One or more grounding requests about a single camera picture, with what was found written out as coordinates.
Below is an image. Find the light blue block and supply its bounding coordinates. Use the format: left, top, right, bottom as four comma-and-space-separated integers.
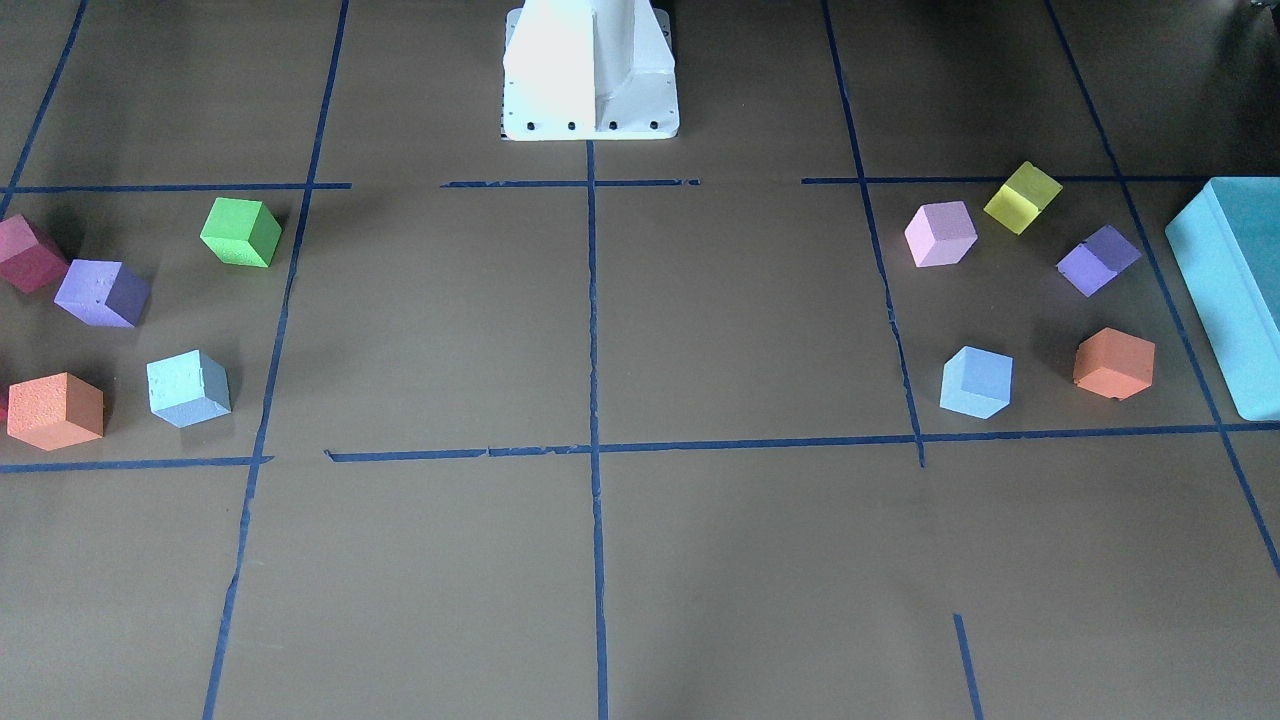
146, 348, 232, 428
940, 346, 1014, 419

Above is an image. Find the pink foam block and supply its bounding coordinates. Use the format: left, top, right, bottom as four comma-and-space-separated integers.
904, 201, 978, 268

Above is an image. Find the green foam block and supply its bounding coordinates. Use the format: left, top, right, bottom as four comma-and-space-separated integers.
198, 197, 282, 268

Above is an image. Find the yellow foam block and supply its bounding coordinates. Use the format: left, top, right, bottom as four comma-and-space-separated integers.
984, 161, 1062, 234

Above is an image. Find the purple block near yellow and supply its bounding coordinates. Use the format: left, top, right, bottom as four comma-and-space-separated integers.
1056, 224, 1142, 299

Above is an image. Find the orange block near bin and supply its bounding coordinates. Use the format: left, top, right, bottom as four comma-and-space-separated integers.
1073, 327, 1156, 400

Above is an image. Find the purple block near green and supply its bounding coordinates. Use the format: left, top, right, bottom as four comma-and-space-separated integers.
54, 259, 150, 328

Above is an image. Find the orange block near red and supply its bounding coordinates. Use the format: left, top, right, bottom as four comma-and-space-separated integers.
6, 372, 105, 451

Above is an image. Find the teal plastic bin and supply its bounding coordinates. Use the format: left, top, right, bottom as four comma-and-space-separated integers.
1165, 176, 1279, 421

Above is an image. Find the red foam block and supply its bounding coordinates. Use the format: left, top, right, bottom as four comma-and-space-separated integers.
1, 214, 70, 293

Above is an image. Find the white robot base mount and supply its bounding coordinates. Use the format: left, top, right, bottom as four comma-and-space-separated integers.
500, 1, 680, 142

